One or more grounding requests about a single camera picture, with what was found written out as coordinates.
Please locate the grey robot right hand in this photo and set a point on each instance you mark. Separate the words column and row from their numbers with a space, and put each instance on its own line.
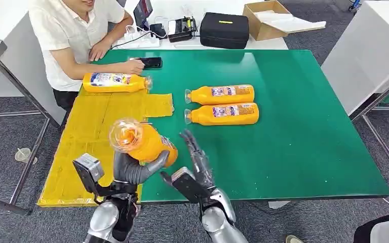
column 203, row 164

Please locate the person's left hand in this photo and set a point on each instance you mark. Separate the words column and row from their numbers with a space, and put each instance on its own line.
column 99, row 51

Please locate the person's right hand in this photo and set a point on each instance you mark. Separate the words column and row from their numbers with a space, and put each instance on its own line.
column 134, row 67

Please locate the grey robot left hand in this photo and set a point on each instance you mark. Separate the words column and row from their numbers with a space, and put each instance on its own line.
column 130, row 172

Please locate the orange drink bottle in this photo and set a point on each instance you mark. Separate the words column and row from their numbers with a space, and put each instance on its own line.
column 201, row 96
column 114, row 87
column 149, row 144
column 203, row 115

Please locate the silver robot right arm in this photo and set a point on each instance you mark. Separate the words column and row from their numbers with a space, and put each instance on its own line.
column 221, row 221

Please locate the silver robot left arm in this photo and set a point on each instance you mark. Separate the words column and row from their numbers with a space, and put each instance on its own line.
column 104, row 219

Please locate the black smartphone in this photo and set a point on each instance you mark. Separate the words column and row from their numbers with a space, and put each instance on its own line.
column 152, row 62

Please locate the white power strip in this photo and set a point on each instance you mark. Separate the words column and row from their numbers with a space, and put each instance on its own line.
column 144, row 42

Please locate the person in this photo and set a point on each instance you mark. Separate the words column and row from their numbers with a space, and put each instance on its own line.
column 63, row 33

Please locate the small black adapter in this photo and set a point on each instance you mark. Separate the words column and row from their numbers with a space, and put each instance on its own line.
column 158, row 31

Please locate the black tablet screen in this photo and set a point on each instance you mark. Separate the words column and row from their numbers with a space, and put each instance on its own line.
column 143, row 13

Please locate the yellow sheet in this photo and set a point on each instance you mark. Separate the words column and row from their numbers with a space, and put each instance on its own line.
column 83, row 141

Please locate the black label printer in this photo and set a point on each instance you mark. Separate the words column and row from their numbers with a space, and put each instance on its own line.
column 181, row 30

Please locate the white side table, metal legs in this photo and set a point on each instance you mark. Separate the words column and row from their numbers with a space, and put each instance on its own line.
column 20, row 67
column 365, row 57

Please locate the black carry case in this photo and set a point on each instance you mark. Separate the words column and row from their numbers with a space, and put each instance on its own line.
column 224, row 31

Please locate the green table mat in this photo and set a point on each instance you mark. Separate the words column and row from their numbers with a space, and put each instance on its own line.
column 298, row 117

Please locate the clear plastic cup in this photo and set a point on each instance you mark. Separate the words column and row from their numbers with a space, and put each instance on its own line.
column 23, row 155

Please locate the pale shoe toe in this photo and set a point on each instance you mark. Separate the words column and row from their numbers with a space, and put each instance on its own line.
column 293, row 239

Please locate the cardboard box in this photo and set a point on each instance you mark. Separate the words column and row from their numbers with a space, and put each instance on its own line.
column 261, row 29

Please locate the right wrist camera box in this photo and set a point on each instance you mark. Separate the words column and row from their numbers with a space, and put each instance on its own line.
column 187, row 184

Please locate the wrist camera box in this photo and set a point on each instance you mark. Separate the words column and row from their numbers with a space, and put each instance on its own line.
column 87, row 171
column 187, row 184

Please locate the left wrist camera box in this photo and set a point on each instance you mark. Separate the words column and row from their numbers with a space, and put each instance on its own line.
column 87, row 171

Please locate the blue metal frame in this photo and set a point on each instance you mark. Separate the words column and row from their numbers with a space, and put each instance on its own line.
column 355, row 4

